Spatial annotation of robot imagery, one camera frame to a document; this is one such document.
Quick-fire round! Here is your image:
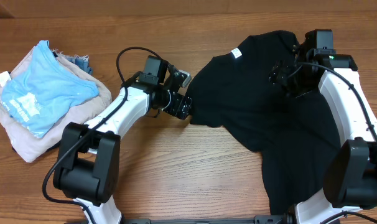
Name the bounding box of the black t-shirt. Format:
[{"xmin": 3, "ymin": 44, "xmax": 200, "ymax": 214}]
[{"xmin": 187, "ymin": 30, "xmax": 341, "ymax": 215}]

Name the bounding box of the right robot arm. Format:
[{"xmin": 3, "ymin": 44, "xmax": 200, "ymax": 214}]
[{"xmin": 269, "ymin": 29, "xmax": 377, "ymax": 223}]

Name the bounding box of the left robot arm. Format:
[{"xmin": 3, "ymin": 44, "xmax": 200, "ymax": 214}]
[{"xmin": 53, "ymin": 56, "xmax": 192, "ymax": 223}]

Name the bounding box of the blue denim garment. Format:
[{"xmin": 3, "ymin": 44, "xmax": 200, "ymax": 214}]
[{"xmin": 53, "ymin": 49, "xmax": 93, "ymax": 75}]

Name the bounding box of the dark garment under pile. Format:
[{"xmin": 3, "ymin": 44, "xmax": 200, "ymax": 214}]
[{"xmin": 11, "ymin": 140, "xmax": 61, "ymax": 152}]

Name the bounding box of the beige folded garment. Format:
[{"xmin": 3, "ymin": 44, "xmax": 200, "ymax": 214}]
[{"xmin": 0, "ymin": 56, "xmax": 112, "ymax": 163}]

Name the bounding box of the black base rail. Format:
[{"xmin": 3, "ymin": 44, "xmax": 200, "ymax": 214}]
[{"xmin": 119, "ymin": 215, "xmax": 296, "ymax": 224}]

